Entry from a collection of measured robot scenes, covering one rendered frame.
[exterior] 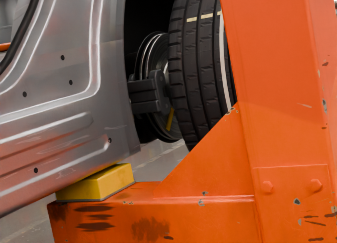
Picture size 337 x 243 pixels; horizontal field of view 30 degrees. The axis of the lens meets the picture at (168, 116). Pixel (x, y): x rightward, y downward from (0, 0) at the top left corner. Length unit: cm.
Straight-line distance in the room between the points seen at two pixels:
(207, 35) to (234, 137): 39
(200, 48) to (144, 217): 44
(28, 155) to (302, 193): 51
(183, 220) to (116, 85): 37
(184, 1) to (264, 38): 52
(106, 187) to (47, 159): 19
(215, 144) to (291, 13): 30
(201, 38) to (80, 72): 31
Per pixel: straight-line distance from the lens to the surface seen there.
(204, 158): 123
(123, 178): 145
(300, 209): 115
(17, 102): 124
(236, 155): 120
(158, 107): 172
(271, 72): 112
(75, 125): 132
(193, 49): 152
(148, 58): 178
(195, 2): 158
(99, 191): 139
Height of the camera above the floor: 101
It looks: 7 degrees down
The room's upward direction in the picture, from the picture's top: 11 degrees counter-clockwise
